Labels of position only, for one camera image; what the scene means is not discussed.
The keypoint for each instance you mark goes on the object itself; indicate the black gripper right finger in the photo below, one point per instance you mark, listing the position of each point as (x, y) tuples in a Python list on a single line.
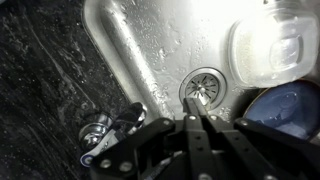
[(236, 158)]

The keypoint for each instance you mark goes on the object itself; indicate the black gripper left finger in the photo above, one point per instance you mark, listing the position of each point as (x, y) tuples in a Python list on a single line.
[(201, 159)]

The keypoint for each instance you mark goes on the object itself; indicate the chrome faucet handle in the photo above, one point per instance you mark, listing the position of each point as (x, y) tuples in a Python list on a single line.
[(105, 132)]

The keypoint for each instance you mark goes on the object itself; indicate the dark blue plate in sink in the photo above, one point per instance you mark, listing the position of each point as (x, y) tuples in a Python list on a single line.
[(292, 108)]

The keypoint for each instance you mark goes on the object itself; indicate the sink drain strainer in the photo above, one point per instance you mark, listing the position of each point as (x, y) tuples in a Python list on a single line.
[(206, 84)]

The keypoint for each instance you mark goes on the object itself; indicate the clear plastic container in sink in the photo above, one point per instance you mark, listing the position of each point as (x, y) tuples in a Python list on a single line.
[(273, 47)]

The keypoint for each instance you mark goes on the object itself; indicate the stainless steel sink basin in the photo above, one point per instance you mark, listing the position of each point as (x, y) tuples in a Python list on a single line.
[(152, 45)]

